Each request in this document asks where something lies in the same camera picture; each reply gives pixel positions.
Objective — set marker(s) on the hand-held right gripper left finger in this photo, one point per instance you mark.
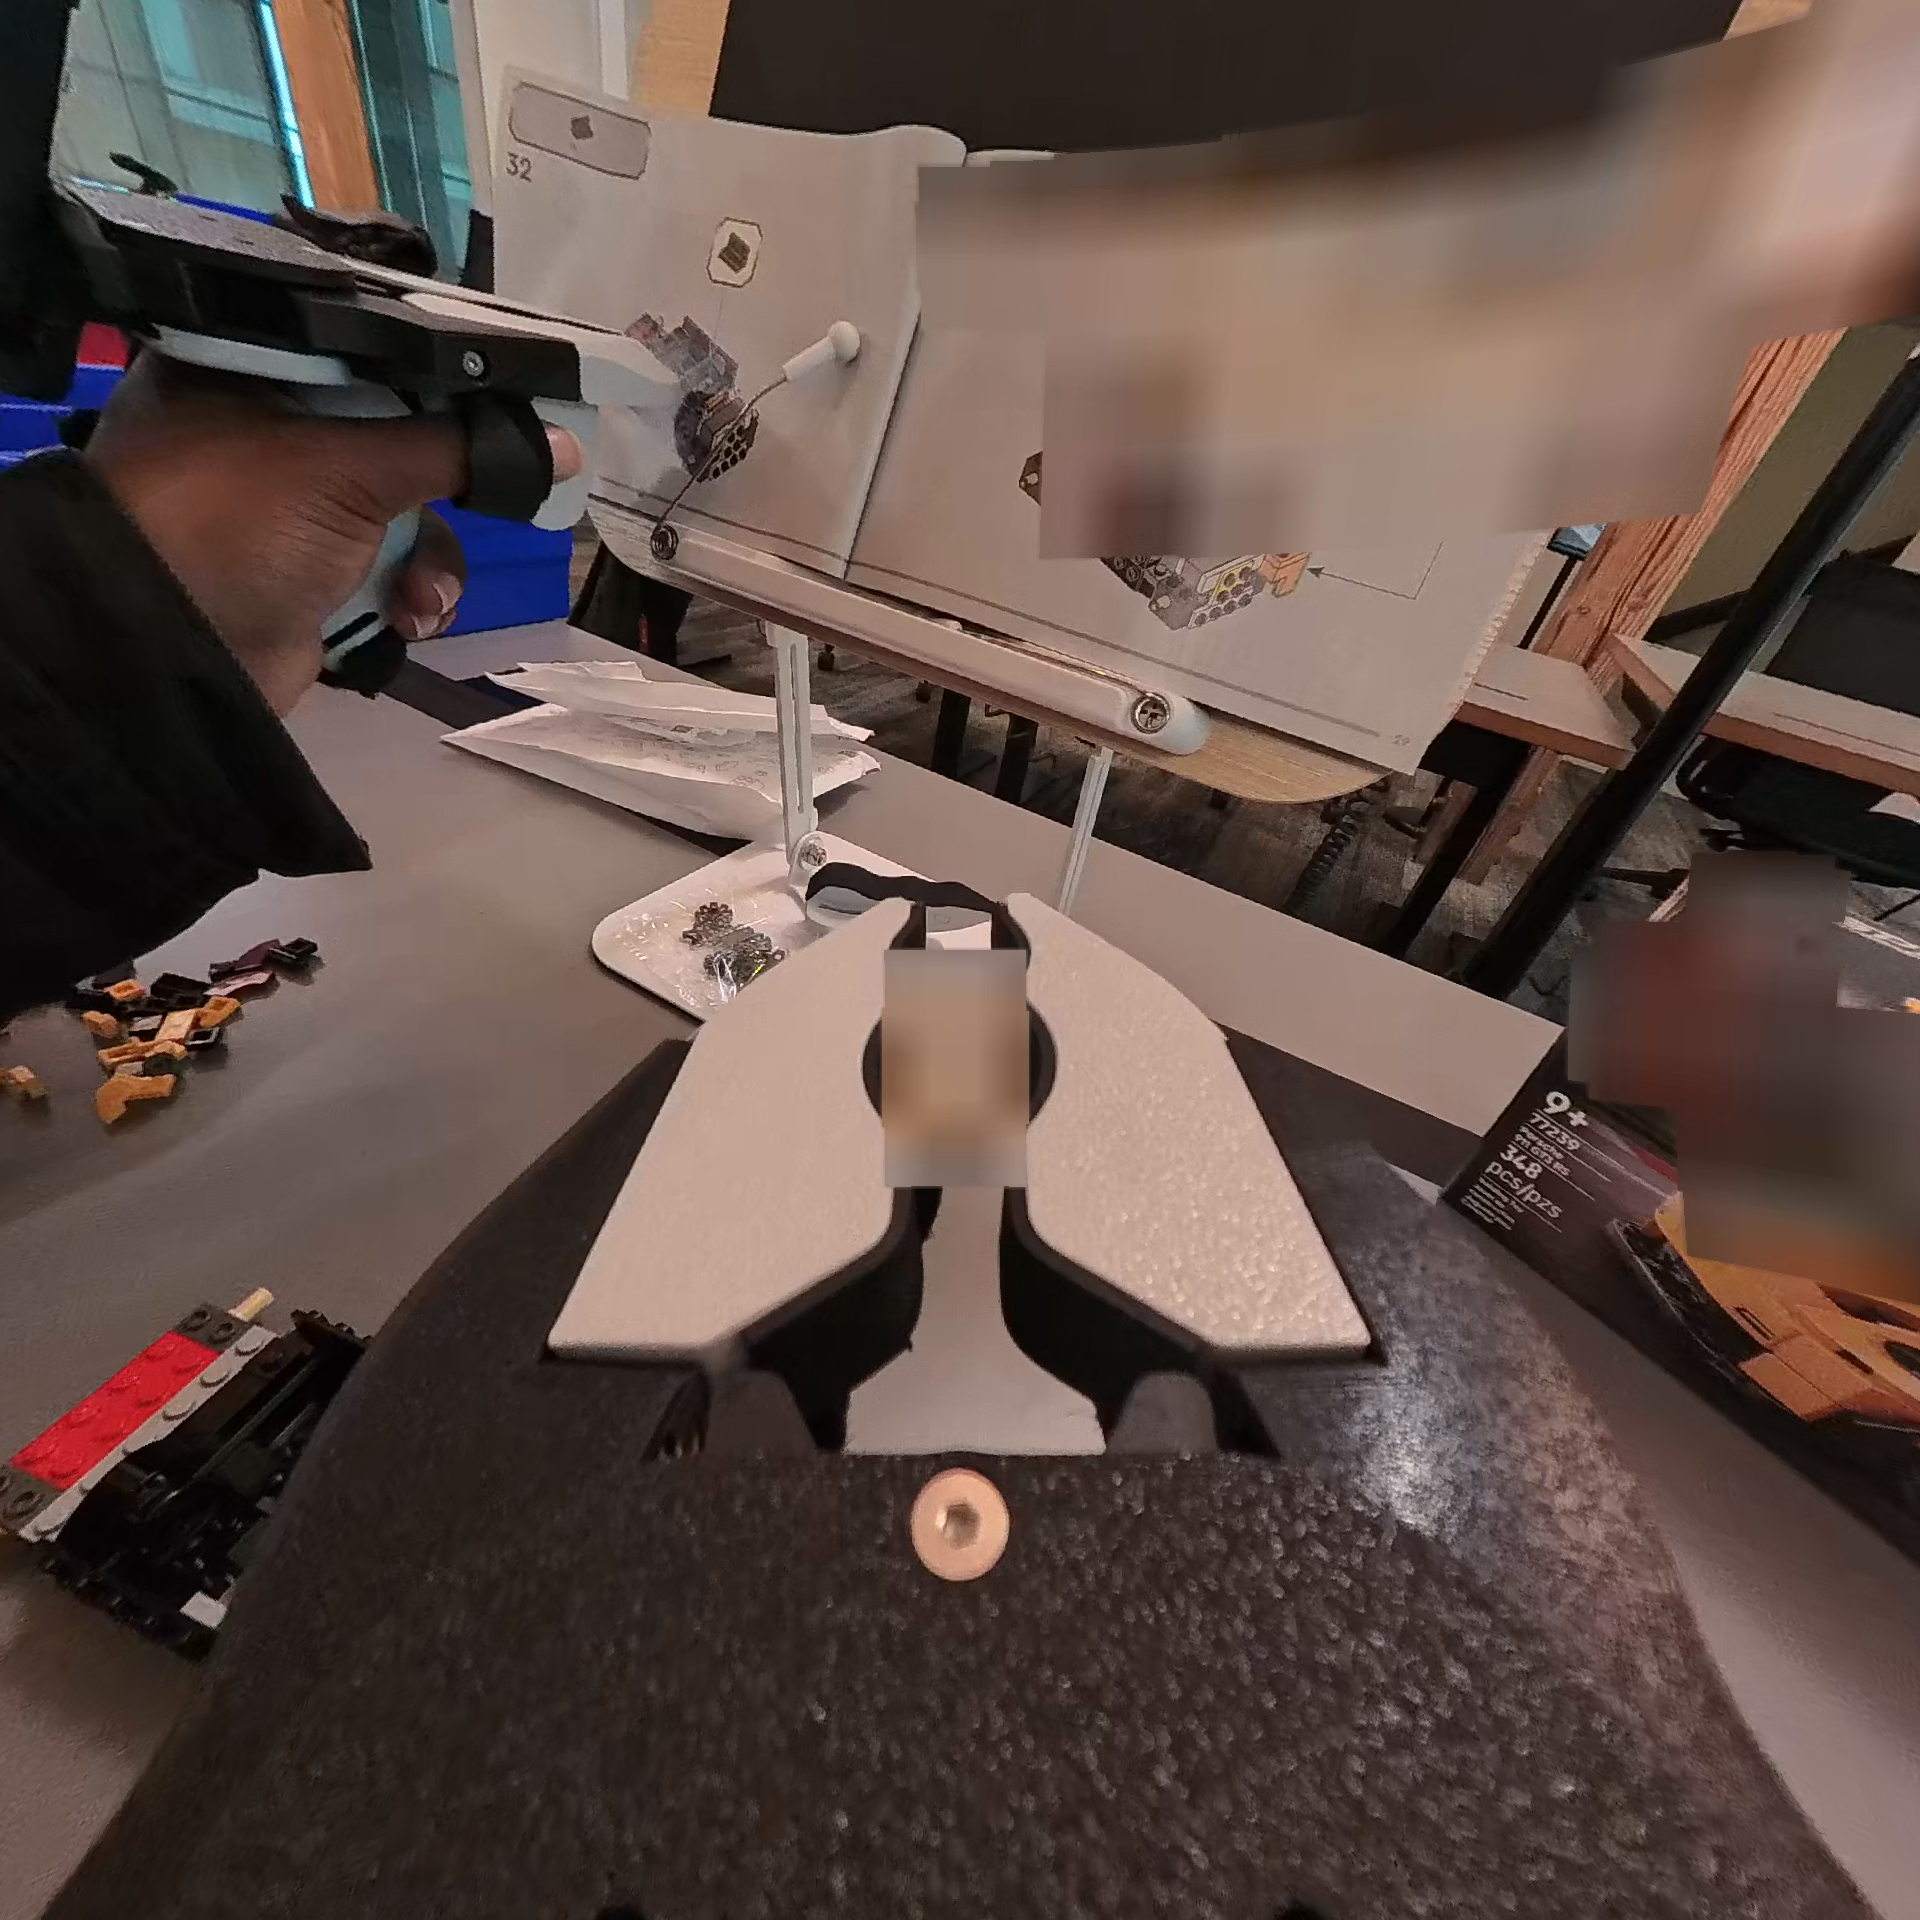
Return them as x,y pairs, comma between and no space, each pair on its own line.
722,1185

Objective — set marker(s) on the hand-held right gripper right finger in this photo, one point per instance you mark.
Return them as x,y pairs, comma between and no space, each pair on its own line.
1186,1185

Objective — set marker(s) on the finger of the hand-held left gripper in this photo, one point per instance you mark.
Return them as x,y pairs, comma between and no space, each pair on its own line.
623,362

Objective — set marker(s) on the printed instruction booklet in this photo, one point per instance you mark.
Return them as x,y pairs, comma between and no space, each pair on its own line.
780,226

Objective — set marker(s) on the black toy brick vehicle model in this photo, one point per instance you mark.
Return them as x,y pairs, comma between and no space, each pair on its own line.
181,1471

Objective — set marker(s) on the person's left forearm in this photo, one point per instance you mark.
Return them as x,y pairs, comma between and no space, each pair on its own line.
121,779

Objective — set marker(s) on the grey desk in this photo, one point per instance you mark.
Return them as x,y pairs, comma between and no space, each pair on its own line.
451,1079

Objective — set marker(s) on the person's left hand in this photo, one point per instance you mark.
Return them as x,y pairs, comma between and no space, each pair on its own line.
256,510

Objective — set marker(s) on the blue plastic bin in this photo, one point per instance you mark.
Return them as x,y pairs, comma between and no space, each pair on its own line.
511,577

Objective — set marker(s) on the white rounded tray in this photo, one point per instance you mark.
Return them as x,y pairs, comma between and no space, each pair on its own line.
645,945

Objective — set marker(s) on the black white round piece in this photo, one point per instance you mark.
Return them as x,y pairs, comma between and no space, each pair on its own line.
849,897

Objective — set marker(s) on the black cardboard box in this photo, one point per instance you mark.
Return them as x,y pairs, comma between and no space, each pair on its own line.
1546,1170

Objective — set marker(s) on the white crumpled paper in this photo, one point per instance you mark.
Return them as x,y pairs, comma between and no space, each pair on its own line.
631,750

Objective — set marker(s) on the white booklet holder stand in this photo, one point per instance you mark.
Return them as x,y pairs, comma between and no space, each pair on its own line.
931,637

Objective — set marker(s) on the pile of orange black bricks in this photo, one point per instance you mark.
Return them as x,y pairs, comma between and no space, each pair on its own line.
150,1036

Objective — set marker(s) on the wooden background table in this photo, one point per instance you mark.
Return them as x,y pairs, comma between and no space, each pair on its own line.
1770,721
1546,704

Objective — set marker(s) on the black metal pole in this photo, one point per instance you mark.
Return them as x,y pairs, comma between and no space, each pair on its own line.
1695,675

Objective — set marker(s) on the wooden column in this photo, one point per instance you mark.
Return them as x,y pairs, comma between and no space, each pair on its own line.
1652,584

